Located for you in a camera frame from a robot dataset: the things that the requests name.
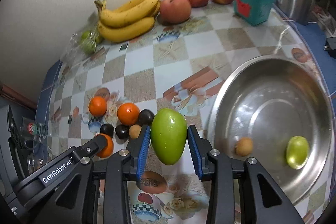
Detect tan longan front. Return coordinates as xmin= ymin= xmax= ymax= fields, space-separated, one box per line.
xmin=235 ymin=137 xmax=253 ymax=157

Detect tan longan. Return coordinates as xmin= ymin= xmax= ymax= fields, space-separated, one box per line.
xmin=129 ymin=124 xmax=142 ymax=139
xmin=235 ymin=137 xmax=253 ymax=157

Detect orange tangerine front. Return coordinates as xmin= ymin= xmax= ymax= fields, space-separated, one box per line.
xmin=96 ymin=134 xmax=114 ymax=159

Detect orange tangerine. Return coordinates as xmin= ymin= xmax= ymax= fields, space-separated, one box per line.
xmin=96 ymin=134 xmax=114 ymax=159
xmin=117 ymin=102 xmax=140 ymax=126
xmin=88 ymin=96 xmax=107 ymax=117

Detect green mango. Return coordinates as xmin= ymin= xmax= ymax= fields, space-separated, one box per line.
xmin=150 ymin=108 xmax=187 ymax=165
xmin=285 ymin=136 xmax=310 ymax=170

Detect dark plum small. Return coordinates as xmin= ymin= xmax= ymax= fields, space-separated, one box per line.
xmin=115 ymin=124 xmax=130 ymax=140

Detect green mango front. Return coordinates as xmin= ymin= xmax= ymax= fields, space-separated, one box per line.
xmin=150 ymin=108 xmax=187 ymax=165

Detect bag of green fruits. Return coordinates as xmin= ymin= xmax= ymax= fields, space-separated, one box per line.
xmin=60 ymin=26 xmax=103 ymax=67

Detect clear plastic cup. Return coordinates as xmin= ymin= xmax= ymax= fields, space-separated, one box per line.
xmin=21 ymin=117 xmax=47 ymax=153

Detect large steel basin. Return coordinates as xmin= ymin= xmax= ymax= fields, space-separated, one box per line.
xmin=207 ymin=56 xmax=333 ymax=203

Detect patterned vinyl tablecloth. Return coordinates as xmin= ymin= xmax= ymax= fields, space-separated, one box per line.
xmin=35 ymin=0 xmax=336 ymax=224

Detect black power adapter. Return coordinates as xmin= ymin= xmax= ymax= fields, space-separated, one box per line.
xmin=323 ymin=37 xmax=336 ymax=59

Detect teal toy box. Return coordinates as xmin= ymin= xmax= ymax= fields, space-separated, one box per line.
xmin=233 ymin=0 xmax=275 ymax=26

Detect yellow banana bunch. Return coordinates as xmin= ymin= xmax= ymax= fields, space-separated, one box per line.
xmin=94 ymin=0 xmax=161 ymax=43

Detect peach apple near bananas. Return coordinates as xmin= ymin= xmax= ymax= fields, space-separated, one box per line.
xmin=160 ymin=0 xmax=191 ymax=24

